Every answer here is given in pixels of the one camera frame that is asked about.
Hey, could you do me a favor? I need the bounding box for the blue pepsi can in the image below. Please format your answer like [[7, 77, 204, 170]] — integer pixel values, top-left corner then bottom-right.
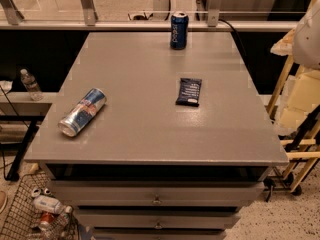
[[170, 11, 189, 50]]

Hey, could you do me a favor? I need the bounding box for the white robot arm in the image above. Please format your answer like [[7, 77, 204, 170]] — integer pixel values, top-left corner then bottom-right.
[[292, 0, 320, 70]]

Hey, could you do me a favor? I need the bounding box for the silver blue redbull can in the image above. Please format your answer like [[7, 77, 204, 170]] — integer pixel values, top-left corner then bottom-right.
[[58, 88, 107, 137]]

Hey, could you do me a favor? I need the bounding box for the red can in basket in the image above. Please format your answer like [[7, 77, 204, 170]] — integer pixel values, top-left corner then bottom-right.
[[38, 212, 55, 231]]

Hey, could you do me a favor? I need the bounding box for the grey drawer cabinet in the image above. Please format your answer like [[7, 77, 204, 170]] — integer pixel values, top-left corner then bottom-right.
[[26, 32, 288, 240]]

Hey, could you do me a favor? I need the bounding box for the dark blue snack bar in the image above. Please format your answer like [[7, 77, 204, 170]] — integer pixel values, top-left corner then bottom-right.
[[176, 78, 202, 107]]

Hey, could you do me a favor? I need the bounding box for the clear plastic water bottle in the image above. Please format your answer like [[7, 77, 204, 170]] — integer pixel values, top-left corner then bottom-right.
[[20, 69, 43, 101]]

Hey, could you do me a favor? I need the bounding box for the white bottle in basket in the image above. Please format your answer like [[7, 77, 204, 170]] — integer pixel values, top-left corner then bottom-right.
[[33, 195, 64, 214]]

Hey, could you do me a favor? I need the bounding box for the black power cable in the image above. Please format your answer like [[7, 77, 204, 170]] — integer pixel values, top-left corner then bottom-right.
[[218, 18, 248, 60]]

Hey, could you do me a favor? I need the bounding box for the black wire basket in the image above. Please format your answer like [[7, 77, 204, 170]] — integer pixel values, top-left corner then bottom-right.
[[0, 173, 80, 240]]

